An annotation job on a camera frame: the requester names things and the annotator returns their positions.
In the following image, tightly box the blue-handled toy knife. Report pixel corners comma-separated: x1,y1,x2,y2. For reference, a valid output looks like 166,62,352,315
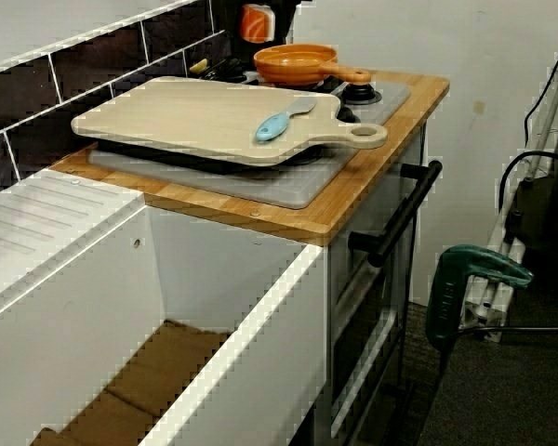
254,97,317,143

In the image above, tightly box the bread slice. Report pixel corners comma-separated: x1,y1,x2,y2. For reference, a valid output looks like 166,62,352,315
240,3,276,44

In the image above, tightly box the grey toy stove top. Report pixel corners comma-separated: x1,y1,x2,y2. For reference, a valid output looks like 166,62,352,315
87,78,411,210

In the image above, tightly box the wooden countertop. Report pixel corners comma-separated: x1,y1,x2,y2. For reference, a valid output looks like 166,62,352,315
48,69,450,247

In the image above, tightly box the white toy oven front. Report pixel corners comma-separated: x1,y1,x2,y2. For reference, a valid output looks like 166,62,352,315
328,125,429,440

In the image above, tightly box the wooden cutting board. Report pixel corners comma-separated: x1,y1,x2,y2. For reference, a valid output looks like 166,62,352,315
70,75,390,167

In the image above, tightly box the black burner grate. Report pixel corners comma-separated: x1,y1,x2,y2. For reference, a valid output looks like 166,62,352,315
239,69,344,94

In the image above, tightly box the orange toy frying pan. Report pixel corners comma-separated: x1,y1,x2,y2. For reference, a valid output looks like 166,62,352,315
253,44,372,87

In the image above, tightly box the black toy utensil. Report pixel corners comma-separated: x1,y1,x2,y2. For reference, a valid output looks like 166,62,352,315
199,58,248,83

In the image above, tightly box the black slanted panel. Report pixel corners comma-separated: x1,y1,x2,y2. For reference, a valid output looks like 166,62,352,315
227,0,295,62

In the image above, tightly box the brown cardboard sheet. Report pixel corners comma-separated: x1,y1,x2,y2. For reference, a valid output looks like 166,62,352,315
30,320,232,446

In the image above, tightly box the white toy sink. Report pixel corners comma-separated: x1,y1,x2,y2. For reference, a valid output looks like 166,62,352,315
0,167,329,446

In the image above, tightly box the white metal stand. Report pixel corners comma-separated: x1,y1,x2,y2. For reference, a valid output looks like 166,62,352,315
464,36,558,345

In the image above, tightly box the black oven door handle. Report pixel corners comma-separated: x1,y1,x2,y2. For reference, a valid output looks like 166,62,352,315
347,160,443,269

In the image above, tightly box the black drill cable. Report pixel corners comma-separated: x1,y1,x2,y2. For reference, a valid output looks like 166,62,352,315
439,324,558,373

